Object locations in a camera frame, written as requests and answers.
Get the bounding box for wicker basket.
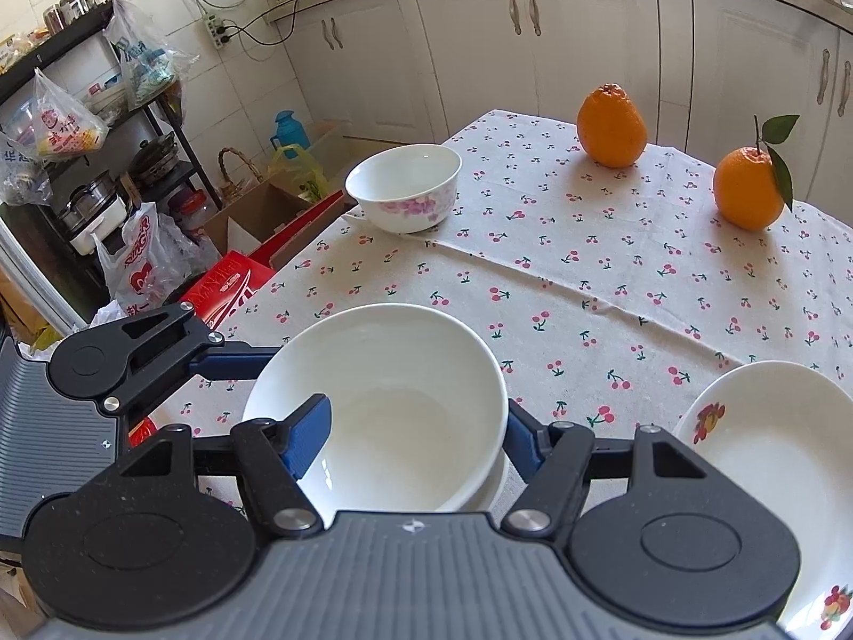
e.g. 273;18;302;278
216;147;268;205

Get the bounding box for steel pot on rack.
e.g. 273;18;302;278
57;173;129;255

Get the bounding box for clear plastic bag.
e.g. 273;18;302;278
0;126;55;209

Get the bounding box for red carton box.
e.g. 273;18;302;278
179;190;348;348

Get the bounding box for orange with green leaves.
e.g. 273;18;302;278
713;113;801;233

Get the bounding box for cherry print tablecloth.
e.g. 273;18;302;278
143;110;853;514

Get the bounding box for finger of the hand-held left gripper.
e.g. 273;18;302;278
100;302;284;415

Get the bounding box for plastic bag red yellow print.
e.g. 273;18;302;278
30;67;111;162

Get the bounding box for black metal storage rack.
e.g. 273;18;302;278
0;0;226;322

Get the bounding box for white plastic bag blue print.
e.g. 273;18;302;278
103;0;201;111

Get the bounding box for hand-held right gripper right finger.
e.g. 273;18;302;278
500;398;711;539

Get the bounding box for white bowl with pink flowers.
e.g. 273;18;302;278
241;303;511;513
344;145;463;234
460;450;513;514

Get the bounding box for white plastic bag red print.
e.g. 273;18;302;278
90;203;222;312

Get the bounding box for brown cardboard box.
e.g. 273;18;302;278
203;177;316;259

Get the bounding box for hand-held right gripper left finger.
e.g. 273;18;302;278
116;392;334;539

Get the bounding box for white plate with fruit print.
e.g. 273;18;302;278
672;360;853;640

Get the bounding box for knobbed orange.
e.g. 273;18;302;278
576;82;648;169

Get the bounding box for dark pan on rack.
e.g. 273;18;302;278
130;133;182;186

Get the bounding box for white kitchen cabinets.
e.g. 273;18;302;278
267;0;853;207

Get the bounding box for blue thermos jug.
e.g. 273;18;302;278
270;110;311;161

